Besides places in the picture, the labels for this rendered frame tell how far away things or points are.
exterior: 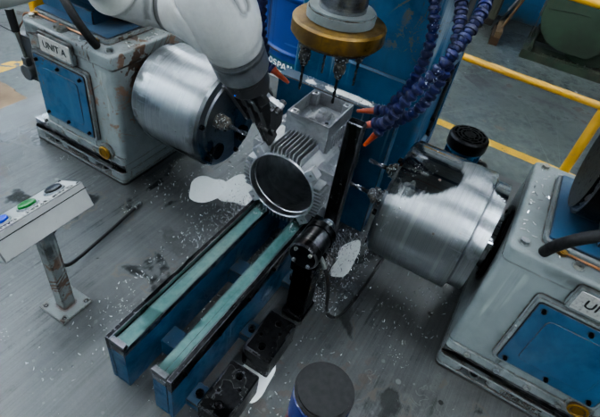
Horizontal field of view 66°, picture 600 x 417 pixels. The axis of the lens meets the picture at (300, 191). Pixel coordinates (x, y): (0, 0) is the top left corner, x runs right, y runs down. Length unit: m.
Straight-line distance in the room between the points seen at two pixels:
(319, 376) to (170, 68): 0.78
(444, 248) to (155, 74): 0.70
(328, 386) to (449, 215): 0.45
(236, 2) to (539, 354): 0.75
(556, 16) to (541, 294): 4.17
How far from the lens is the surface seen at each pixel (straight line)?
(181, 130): 1.05
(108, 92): 1.17
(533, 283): 0.85
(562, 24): 4.91
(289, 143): 0.94
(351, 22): 0.87
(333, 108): 1.06
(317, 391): 0.49
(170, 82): 1.07
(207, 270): 0.94
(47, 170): 1.39
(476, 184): 0.89
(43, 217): 0.87
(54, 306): 1.07
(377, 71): 1.14
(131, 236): 1.17
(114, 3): 0.72
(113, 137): 1.24
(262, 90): 0.79
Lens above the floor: 1.65
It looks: 41 degrees down
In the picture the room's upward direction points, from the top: 11 degrees clockwise
